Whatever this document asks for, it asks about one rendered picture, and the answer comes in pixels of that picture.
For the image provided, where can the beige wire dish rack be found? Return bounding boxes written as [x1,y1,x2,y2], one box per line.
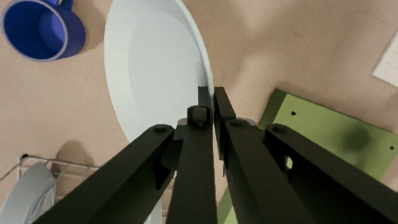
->
[0,153,99,212]

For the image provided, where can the white plate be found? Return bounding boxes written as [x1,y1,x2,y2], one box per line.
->
[104,0,215,143]
[0,162,57,224]
[144,198,162,224]

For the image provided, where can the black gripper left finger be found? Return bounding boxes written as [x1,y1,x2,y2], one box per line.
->
[31,86,218,224]

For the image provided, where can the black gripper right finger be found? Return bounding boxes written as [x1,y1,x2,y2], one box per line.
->
[214,87,398,224]

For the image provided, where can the dark blue mug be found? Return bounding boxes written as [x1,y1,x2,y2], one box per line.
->
[1,0,89,62]

